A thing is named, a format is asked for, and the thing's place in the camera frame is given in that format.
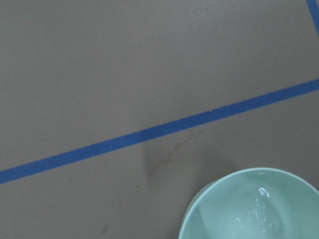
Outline pale green ceramic bowl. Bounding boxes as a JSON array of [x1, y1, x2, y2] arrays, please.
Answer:
[[178, 168, 319, 239]]

